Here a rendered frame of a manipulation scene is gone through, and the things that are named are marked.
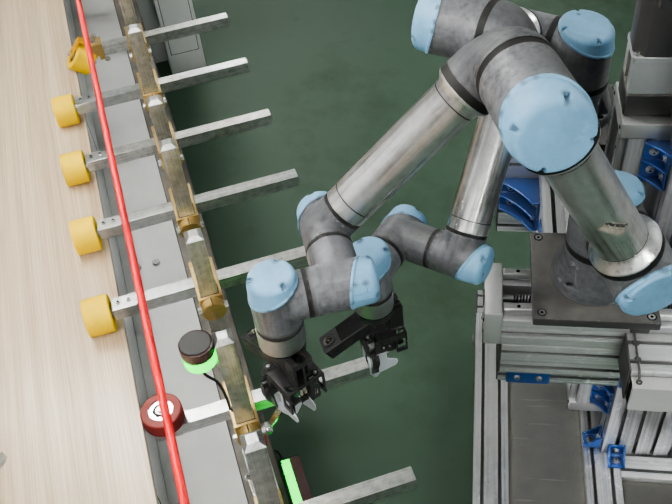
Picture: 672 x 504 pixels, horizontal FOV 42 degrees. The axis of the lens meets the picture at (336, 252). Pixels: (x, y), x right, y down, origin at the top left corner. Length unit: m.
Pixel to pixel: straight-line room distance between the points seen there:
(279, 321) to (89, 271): 0.81
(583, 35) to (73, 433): 1.27
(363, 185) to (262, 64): 2.87
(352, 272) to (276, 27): 3.21
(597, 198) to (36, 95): 1.74
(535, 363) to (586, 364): 0.10
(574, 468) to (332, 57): 2.38
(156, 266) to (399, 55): 2.07
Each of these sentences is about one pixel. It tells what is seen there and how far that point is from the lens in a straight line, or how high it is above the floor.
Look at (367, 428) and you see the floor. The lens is 2.72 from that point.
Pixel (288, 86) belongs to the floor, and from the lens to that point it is 4.01.
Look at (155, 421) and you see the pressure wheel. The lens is 1.73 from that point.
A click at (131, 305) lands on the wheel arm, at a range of 1.85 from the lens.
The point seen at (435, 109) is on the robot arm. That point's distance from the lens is 1.29.
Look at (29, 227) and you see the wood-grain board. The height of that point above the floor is 0.90.
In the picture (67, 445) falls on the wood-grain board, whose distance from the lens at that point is 1.76.
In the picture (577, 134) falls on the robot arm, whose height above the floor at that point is 1.57.
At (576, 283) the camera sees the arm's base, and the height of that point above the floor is 1.08.
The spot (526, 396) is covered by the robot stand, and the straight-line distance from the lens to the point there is 2.54.
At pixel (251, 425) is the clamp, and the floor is 0.87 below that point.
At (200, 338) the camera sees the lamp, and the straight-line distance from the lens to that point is 1.55.
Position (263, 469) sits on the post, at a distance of 1.40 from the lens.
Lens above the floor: 2.29
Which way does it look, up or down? 46 degrees down
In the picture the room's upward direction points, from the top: 7 degrees counter-clockwise
